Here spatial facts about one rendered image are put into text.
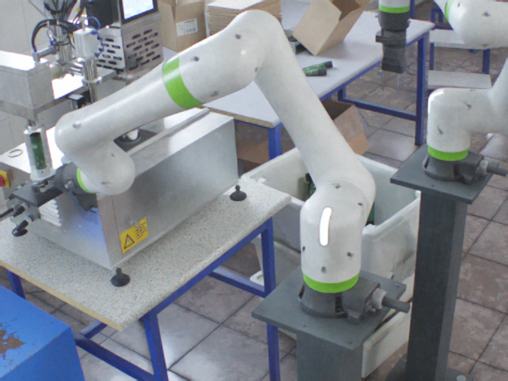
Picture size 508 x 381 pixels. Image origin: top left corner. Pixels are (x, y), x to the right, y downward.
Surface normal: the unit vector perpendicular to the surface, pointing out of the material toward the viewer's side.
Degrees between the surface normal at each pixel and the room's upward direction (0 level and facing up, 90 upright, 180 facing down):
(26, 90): 90
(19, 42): 90
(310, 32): 90
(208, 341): 0
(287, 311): 0
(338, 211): 17
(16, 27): 90
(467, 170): 81
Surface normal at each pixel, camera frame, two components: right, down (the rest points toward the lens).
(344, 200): 0.14, -0.83
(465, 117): 0.01, 0.47
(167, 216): 0.80, 0.26
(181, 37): 0.55, 0.39
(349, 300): -0.58, 0.30
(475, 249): -0.07, -0.87
